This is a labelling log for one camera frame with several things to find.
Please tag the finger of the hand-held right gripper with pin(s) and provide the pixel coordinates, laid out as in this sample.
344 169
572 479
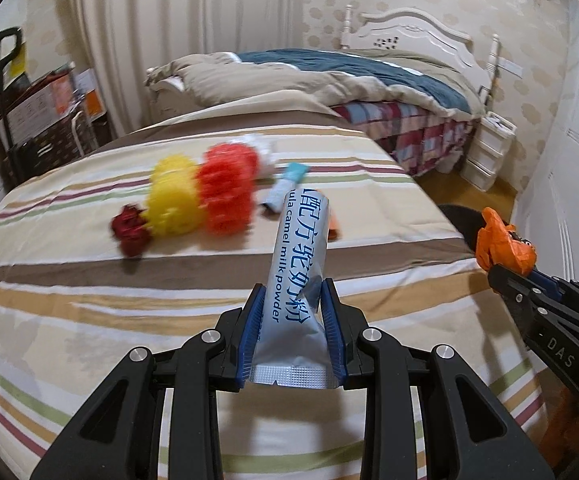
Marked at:
547 280
512 287

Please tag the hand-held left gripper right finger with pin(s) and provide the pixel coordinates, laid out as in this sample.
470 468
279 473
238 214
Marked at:
332 332

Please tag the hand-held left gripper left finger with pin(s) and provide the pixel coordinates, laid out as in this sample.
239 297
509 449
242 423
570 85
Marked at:
252 332

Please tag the orange wrapper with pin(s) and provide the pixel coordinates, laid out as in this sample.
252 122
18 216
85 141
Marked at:
504 245

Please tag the white powder stick packet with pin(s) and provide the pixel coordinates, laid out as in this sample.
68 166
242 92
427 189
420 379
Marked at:
294 270

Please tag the black bagged trash bin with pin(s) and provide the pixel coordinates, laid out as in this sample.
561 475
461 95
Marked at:
462 225

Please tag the orange packet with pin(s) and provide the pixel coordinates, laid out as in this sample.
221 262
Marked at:
334 227

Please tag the orange-red foam fruit net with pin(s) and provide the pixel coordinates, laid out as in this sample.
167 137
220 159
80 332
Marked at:
224 185

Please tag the yellow foam fruit net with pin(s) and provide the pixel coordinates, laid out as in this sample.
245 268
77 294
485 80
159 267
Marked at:
174 195

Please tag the teal and white sachet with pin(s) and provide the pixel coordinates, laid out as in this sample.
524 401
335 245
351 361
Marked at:
289 177

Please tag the dark red wrapper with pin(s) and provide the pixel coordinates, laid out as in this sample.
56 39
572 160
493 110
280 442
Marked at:
129 230

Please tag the white tissue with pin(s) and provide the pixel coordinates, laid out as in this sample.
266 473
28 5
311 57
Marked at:
267 152

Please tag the white plastic drawer unit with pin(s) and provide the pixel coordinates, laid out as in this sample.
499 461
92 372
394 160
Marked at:
487 150

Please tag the striped cloth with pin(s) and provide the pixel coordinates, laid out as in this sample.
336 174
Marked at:
94 310

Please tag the plaid bed sheet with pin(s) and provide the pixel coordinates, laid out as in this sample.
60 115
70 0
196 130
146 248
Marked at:
409 135

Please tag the beige and blue quilt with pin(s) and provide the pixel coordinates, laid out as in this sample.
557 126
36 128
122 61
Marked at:
319 70

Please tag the brown patterned trunk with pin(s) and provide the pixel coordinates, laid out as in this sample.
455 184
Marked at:
54 145

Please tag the white wooden bed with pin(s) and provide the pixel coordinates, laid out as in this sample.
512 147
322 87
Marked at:
409 30

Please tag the white and orange box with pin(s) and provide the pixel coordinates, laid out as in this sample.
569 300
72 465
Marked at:
89 95

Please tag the large cardboard box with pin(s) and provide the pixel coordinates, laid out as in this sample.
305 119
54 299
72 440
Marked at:
34 110

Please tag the beige curtain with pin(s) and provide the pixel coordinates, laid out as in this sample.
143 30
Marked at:
194 20

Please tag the black hand truck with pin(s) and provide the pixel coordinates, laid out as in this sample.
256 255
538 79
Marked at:
2 85

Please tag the yellow tag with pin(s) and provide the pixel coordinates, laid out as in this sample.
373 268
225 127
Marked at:
18 65

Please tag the white wall switch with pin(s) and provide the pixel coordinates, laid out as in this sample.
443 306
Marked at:
512 67

